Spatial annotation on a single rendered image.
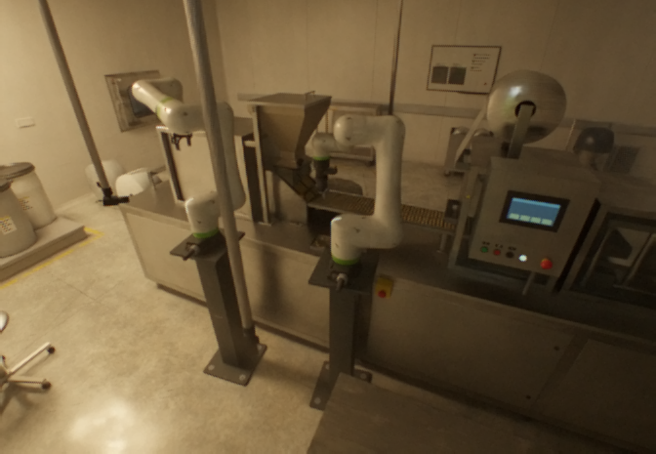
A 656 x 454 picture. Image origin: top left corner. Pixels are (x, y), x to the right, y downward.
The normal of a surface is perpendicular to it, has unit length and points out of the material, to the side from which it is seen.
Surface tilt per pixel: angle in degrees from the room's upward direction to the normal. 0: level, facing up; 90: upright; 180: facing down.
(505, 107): 90
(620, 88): 90
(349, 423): 0
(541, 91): 90
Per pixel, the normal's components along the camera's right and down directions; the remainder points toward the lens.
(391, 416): 0.00, -0.88
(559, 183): -0.39, 0.44
